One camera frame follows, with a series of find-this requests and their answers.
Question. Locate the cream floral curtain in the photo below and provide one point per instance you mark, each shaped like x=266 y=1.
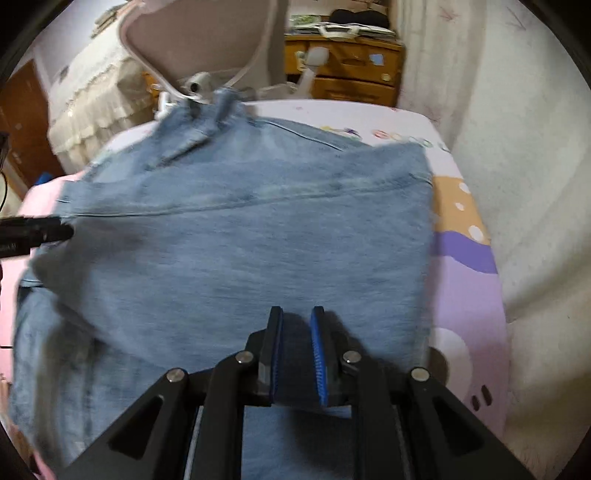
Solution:
x=508 y=138

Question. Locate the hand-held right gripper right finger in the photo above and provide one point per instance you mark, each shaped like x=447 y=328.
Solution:
x=319 y=355

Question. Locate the wooden drawer cabinet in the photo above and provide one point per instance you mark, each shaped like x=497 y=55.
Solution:
x=360 y=87

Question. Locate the cream lace cover cloth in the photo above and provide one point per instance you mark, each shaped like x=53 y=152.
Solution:
x=92 y=101

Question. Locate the white bag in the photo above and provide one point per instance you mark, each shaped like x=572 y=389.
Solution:
x=341 y=31

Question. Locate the stack of books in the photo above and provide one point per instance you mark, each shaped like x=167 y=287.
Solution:
x=106 y=21

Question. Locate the blue denim jacket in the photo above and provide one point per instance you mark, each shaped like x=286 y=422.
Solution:
x=231 y=240

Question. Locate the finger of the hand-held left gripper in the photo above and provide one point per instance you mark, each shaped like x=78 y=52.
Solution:
x=37 y=233

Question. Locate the small blue object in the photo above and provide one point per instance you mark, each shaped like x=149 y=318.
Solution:
x=46 y=178

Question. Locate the white office chair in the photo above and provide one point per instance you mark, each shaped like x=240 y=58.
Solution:
x=184 y=41

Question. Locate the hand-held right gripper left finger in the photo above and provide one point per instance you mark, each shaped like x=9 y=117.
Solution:
x=275 y=355

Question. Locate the pink blanket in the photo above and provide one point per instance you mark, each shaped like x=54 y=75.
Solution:
x=44 y=194

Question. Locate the brown wooden door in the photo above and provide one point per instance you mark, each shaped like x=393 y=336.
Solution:
x=23 y=120

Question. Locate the black bag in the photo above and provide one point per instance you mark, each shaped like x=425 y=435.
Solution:
x=360 y=17

